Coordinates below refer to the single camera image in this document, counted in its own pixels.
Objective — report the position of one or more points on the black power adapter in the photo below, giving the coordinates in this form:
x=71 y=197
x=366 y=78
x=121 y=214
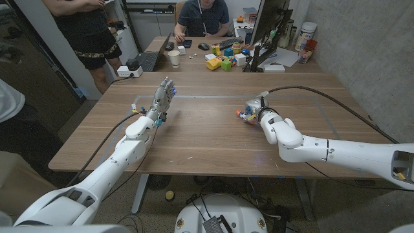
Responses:
x=132 y=64

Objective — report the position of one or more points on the white paper sheet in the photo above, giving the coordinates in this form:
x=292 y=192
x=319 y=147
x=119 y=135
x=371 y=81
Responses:
x=286 y=57

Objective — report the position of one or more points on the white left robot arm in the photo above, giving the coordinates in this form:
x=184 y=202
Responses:
x=129 y=152

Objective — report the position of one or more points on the black laptop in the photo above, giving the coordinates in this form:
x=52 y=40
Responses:
x=148 y=59

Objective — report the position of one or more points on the small white cube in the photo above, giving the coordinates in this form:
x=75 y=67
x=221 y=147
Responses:
x=181 y=50

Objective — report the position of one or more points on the round black fan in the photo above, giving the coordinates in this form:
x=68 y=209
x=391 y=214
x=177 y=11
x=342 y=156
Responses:
x=159 y=182

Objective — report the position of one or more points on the grey finned box on torso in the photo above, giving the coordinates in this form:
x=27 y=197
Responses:
x=213 y=225

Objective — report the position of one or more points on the person in white shirt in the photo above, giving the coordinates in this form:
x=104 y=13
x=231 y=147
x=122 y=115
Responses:
x=9 y=100

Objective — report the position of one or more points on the large white cube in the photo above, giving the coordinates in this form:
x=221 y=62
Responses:
x=240 y=59

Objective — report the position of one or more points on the black computer monitor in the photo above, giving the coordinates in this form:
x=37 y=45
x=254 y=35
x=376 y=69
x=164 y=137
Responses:
x=268 y=19

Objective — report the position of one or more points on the black smartphone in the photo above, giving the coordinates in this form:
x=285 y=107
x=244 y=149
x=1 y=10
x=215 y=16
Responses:
x=187 y=44

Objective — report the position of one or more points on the black computer mouse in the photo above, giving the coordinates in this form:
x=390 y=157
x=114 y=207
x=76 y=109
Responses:
x=203 y=47

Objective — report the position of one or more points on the grey table leg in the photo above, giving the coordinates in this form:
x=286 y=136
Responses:
x=139 y=194
x=305 y=200

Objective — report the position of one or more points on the orange and white glue stick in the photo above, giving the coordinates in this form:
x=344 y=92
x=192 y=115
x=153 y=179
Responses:
x=239 y=113

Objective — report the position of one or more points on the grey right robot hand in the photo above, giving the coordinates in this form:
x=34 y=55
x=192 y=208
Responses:
x=254 y=105

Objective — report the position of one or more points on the clear storage box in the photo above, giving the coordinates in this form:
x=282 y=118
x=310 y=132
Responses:
x=250 y=14

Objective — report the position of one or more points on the white paper cup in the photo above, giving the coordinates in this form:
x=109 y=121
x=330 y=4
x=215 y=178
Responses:
x=174 y=58

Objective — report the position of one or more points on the beige box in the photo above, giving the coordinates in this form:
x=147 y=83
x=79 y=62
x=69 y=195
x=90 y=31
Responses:
x=22 y=187

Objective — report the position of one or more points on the standing person in black clothes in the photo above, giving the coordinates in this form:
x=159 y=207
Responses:
x=87 y=35

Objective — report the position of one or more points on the jar with red lid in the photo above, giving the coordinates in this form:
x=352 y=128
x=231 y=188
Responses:
x=305 y=53

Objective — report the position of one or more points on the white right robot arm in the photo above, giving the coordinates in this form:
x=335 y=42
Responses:
x=323 y=150

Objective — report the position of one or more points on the seated person in dark shirt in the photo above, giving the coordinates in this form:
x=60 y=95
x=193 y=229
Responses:
x=202 y=17

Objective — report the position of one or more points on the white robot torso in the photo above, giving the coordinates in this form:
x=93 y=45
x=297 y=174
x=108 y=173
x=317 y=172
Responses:
x=233 y=210

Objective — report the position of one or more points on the teal toy cube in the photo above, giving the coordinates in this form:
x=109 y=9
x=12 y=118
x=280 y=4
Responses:
x=228 y=52

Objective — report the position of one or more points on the yellow ball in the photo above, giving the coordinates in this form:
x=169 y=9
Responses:
x=169 y=195

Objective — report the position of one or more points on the brown office chair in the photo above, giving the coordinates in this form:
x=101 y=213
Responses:
x=177 y=13

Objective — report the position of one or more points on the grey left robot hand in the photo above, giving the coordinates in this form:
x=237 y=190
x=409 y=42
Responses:
x=161 y=99

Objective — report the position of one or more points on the yellow toy cylinder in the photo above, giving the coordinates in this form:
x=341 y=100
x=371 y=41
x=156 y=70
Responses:
x=213 y=63

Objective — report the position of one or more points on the white canister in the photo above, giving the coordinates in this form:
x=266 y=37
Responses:
x=305 y=34

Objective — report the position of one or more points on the dark tall bottle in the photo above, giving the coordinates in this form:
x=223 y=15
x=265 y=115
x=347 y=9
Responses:
x=286 y=34

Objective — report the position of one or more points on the green toy cube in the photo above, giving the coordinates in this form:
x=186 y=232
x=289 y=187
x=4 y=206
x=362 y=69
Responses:
x=226 y=65

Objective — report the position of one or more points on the flat white box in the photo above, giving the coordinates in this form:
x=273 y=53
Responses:
x=274 y=68

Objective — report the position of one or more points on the black keyboard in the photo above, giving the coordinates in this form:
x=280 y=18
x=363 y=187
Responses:
x=230 y=42

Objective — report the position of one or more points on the yellow green block toy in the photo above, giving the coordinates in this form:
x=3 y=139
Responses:
x=216 y=50

